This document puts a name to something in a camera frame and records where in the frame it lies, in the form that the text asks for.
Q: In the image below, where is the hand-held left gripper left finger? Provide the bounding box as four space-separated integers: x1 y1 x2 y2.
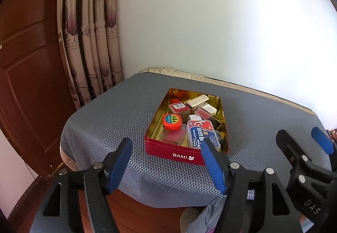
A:
29 137 133 233

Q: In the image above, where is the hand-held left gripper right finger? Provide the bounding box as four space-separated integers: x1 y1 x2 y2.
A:
201 138 303 233

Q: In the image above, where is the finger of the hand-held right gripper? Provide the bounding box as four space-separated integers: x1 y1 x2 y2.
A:
276 130 337 189
311 127 333 155

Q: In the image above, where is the clear plastic box blue label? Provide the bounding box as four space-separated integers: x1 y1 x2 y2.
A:
186 120 222 148

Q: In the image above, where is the red tin box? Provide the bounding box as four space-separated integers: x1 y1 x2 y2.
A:
144 88 229 166

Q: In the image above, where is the pink block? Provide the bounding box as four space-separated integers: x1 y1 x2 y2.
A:
164 130 185 143

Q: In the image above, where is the clear box with pink insert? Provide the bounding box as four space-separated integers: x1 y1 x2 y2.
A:
195 104 218 119

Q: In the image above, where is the orange round tape measure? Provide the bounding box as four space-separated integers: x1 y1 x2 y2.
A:
163 113 183 131

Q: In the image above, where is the long gold box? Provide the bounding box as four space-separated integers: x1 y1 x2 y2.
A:
184 95 210 108

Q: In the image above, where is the beige box with red label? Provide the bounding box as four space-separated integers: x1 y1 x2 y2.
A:
170 102 191 115

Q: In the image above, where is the grey mesh mat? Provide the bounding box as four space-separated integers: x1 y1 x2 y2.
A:
61 72 327 208

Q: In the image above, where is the person's grey trouser leg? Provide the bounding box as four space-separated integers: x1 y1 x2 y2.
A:
188 196 229 233

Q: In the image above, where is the grey shoe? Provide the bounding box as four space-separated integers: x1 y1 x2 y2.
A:
179 207 204 233

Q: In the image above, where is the leaf patterned curtain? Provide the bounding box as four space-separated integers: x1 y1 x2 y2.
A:
56 0 124 111

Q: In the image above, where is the thin black cable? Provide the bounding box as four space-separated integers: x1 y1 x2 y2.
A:
22 160 39 179

